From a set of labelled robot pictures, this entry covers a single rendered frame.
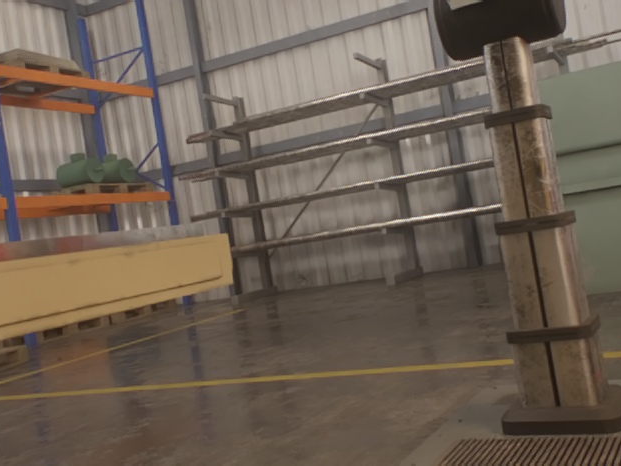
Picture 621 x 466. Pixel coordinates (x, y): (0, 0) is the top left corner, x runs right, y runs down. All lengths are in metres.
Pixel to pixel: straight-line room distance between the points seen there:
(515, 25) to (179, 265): 0.75
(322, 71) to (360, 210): 1.86
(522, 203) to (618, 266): 4.03
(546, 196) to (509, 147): 0.11
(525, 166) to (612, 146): 4.13
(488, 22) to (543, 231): 0.39
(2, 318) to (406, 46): 9.06
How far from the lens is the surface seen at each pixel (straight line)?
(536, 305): 1.51
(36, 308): 1.20
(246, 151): 10.34
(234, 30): 11.13
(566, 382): 1.52
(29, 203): 8.86
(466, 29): 1.53
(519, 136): 1.51
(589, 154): 5.63
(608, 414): 1.50
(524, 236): 1.50
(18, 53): 9.48
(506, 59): 1.54
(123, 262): 1.35
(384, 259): 10.02
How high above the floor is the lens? 0.67
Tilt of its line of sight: 1 degrees up
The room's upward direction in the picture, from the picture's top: 9 degrees counter-clockwise
